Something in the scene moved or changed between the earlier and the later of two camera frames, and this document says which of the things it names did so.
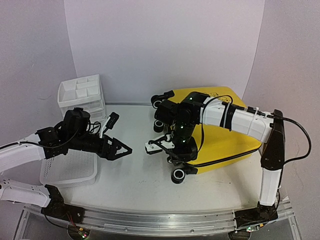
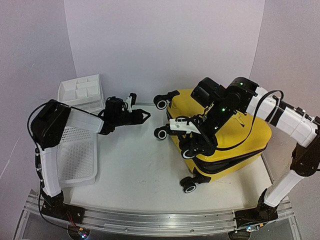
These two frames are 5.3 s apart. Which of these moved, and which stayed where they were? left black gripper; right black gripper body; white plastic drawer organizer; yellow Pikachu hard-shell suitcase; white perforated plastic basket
Moved: yellow Pikachu hard-shell suitcase; right black gripper body; left black gripper
Stayed: white perforated plastic basket; white plastic drawer organizer
